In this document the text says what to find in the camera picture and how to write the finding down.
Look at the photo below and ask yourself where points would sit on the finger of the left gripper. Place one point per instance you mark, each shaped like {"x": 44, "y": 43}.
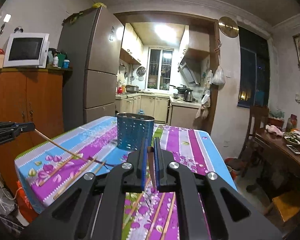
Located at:
{"x": 25, "y": 127}

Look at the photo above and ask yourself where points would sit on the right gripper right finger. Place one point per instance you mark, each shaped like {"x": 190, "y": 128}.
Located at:
{"x": 157, "y": 161}

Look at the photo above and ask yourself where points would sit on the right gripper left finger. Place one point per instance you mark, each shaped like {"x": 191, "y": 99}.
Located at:
{"x": 143, "y": 163}

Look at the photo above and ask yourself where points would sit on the bamboo chopstick dark tip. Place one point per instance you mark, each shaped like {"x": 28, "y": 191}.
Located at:
{"x": 155, "y": 217}

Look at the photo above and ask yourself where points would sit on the kitchen window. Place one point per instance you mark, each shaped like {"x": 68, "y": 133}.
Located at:
{"x": 159, "y": 69}

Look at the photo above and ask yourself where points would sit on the kitchen range hood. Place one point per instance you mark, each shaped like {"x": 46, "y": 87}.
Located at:
{"x": 190, "y": 70}

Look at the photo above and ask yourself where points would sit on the blue perforated utensil holder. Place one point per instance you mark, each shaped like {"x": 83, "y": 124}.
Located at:
{"x": 132, "y": 129}

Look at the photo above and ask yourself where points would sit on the orange wooden cabinet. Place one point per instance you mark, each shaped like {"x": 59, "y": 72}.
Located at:
{"x": 29, "y": 95}

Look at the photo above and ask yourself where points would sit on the bamboo chopstick right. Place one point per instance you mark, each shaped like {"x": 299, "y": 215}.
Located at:
{"x": 163, "y": 235}

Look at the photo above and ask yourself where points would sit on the floral striped tablecloth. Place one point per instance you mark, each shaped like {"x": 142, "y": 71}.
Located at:
{"x": 98, "y": 139}

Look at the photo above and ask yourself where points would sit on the bamboo chopstick centre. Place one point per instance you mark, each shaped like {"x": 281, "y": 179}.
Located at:
{"x": 138, "y": 208}

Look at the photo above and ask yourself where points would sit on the bamboo chopstick far left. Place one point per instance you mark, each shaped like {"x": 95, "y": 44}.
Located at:
{"x": 55, "y": 171}

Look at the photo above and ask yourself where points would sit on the steel electric kettle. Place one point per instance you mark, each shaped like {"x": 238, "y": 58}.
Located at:
{"x": 188, "y": 96}

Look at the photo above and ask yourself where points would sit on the black wok on stove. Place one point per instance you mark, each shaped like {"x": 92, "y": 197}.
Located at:
{"x": 181, "y": 90}

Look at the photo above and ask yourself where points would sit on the white bottle on cabinet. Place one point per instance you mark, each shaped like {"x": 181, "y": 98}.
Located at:
{"x": 55, "y": 61}

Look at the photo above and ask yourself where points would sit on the blue lidded jar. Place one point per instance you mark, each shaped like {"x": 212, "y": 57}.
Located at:
{"x": 66, "y": 64}

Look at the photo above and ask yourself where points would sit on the white microwave oven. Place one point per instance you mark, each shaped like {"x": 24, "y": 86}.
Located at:
{"x": 26, "y": 50}

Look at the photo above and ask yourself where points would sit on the green cup on cabinet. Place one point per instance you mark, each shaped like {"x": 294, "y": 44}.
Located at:
{"x": 61, "y": 58}

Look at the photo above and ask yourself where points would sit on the orange plastic bag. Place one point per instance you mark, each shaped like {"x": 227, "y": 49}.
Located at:
{"x": 24, "y": 205}

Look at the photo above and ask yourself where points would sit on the white plastic bag hanging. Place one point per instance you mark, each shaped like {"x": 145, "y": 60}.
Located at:
{"x": 218, "y": 78}

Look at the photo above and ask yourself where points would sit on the brown steel refrigerator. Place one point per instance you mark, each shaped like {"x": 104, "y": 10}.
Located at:
{"x": 91, "y": 40}

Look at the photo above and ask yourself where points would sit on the dark wooden chair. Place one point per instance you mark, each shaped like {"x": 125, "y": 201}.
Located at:
{"x": 258, "y": 118}

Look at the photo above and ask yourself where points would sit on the pink cloth on table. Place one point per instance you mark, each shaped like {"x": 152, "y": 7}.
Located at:
{"x": 272, "y": 129}

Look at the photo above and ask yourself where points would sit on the dark room window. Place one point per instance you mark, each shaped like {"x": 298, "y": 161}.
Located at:
{"x": 255, "y": 70}

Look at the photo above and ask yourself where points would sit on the red jar on table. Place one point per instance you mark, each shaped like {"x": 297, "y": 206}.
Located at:
{"x": 291, "y": 123}

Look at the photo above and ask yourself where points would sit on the dark wooden side table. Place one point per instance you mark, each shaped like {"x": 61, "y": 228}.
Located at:
{"x": 281, "y": 167}

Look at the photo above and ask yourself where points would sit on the brass round wall plate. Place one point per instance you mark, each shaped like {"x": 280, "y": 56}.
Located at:
{"x": 228, "y": 27}

